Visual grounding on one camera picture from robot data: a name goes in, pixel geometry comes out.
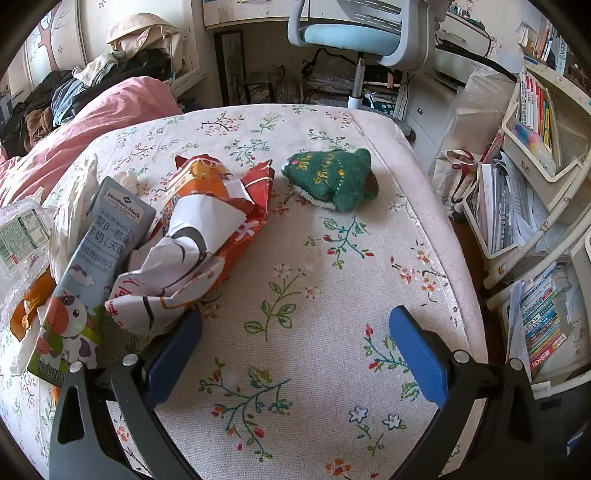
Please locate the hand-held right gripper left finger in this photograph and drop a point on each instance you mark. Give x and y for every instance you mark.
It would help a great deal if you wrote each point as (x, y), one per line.
(173, 355)

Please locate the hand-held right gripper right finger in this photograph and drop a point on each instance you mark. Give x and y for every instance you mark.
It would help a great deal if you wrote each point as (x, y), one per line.
(418, 355)

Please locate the orange and white snack bag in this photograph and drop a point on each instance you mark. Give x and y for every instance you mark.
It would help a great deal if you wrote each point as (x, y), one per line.
(184, 249)

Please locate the cow print milk carton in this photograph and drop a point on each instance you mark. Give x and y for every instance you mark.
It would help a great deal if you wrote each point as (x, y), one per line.
(92, 258)

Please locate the clear plastic bottle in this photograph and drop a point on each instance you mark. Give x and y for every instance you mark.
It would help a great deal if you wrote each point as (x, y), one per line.
(23, 230)

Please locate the stack of colourful books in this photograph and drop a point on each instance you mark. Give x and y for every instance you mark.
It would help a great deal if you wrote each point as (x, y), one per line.
(540, 323)

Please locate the stack of papers and magazines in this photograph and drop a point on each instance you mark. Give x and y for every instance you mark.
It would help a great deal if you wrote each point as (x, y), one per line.
(508, 207)

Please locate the crumpled white tissue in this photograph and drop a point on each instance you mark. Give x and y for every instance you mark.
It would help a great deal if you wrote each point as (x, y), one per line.
(76, 203)

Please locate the red crumpled wrapper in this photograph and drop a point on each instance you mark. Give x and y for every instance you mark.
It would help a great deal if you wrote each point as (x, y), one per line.
(258, 184)

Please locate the green knitted pouch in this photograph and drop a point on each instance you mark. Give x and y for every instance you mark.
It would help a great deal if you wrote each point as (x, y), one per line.
(332, 180)

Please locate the cream shelf cart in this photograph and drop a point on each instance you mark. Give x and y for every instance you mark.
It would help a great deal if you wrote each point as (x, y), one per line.
(531, 177)

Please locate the pink blanket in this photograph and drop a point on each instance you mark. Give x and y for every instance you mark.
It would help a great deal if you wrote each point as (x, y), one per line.
(92, 120)

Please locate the white drawer cabinet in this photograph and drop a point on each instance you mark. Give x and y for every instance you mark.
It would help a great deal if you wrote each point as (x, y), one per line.
(429, 106)

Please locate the translucent plastic bag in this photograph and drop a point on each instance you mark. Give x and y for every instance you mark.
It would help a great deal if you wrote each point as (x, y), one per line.
(485, 106)

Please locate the row of upright books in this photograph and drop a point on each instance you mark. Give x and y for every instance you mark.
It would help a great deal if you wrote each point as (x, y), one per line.
(535, 106)

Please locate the dark woven bag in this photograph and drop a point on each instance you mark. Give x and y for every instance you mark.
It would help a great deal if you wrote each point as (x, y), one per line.
(265, 87)

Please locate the pile of dark clothes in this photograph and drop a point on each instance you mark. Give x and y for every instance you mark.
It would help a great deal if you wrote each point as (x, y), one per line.
(69, 87)

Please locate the beige cloth bag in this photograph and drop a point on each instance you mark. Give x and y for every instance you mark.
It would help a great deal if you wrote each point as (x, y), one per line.
(143, 37)

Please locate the headboard with pink tree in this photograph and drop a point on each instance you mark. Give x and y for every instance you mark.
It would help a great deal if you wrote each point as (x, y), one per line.
(51, 55)

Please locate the blue grey office chair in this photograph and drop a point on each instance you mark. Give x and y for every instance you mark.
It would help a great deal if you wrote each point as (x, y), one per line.
(346, 39)

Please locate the white desk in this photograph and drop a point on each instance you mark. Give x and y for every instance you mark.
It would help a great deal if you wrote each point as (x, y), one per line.
(249, 14)

